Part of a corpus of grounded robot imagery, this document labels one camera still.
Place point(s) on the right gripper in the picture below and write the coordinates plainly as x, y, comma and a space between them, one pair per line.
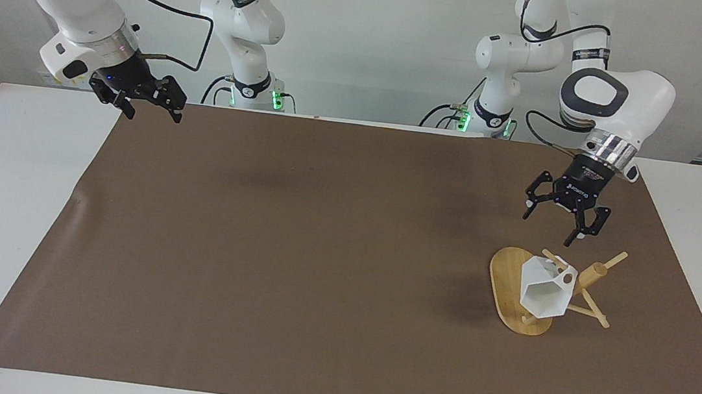
128, 72

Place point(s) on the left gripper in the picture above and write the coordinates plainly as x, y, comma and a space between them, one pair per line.
584, 185

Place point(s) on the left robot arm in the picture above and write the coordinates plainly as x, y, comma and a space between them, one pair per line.
642, 97

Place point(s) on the white faceted cup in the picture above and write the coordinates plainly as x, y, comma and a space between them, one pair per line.
543, 289

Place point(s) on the wooden cup rack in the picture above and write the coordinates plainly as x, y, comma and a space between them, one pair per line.
508, 285

